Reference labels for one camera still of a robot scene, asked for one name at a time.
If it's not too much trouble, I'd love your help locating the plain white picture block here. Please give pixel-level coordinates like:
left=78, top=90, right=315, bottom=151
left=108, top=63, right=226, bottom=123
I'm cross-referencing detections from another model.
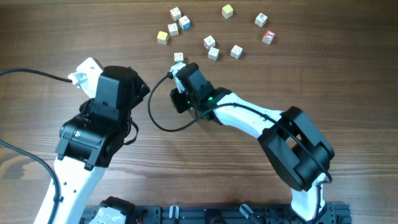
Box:
left=208, top=47, right=220, bottom=60

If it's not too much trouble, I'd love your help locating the white block red edge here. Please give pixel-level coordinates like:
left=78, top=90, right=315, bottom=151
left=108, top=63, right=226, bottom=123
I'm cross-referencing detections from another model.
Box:
left=168, top=23, right=179, bottom=37

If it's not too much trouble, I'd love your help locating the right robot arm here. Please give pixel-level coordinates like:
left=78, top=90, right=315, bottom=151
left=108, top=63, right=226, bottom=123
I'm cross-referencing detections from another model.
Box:
left=170, top=62, right=335, bottom=223

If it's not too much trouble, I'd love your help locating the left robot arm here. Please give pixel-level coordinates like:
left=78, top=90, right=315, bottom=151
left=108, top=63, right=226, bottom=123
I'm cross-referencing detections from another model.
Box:
left=35, top=65, right=150, bottom=223

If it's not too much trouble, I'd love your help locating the white block green side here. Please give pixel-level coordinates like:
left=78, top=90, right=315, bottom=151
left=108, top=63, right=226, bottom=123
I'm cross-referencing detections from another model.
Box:
left=174, top=52, right=184, bottom=63

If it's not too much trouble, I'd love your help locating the white block red side middle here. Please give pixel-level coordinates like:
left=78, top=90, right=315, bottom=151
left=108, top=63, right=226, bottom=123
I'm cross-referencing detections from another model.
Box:
left=203, top=35, right=216, bottom=50

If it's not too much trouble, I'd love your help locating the white block red side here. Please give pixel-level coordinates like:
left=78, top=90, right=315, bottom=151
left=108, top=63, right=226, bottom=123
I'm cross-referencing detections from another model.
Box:
left=203, top=35, right=216, bottom=50
left=170, top=7, right=182, bottom=21

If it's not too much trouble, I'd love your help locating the yellow block left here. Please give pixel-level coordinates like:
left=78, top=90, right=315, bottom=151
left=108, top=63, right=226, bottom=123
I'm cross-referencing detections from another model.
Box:
left=157, top=31, right=169, bottom=45

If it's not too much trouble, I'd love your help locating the yellow block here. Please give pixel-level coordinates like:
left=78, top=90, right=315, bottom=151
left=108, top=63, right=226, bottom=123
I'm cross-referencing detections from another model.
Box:
left=222, top=4, right=234, bottom=19
left=157, top=31, right=169, bottom=45

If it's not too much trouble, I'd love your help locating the white block blue side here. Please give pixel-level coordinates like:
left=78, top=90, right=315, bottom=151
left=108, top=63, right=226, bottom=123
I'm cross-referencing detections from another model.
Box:
left=178, top=16, right=192, bottom=30

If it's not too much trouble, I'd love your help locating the white block red side top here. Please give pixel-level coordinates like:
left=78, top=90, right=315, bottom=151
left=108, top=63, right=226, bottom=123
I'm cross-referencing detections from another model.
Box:
left=170, top=7, right=182, bottom=21

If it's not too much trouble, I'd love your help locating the yellow block top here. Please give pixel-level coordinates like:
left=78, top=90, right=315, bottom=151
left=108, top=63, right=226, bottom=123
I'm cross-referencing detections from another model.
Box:
left=222, top=4, right=234, bottom=19

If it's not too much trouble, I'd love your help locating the red letter block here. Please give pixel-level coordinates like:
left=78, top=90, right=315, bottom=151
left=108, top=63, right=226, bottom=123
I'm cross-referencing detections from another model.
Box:
left=262, top=30, right=275, bottom=45

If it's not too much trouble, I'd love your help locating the white block far right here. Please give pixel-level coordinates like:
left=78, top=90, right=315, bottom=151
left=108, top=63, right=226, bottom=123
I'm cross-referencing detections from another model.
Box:
left=255, top=12, right=268, bottom=27

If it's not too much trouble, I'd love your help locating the right black cable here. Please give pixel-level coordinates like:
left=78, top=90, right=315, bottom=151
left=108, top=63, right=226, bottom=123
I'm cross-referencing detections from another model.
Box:
left=147, top=73, right=333, bottom=218

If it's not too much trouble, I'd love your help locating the black cable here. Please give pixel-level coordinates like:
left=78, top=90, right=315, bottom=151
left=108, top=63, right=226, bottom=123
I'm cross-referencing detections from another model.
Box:
left=0, top=68, right=74, bottom=224
left=147, top=73, right=333, bottom=218

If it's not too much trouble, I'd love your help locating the left black cable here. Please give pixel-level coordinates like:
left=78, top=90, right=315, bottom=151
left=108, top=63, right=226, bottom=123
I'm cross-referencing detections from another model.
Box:
left=0, top=68, right=74, bottom=224

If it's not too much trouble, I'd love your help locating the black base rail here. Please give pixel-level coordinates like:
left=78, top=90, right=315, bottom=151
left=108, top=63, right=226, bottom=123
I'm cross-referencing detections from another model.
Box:
left=80, top=203, right=352, bottom=224

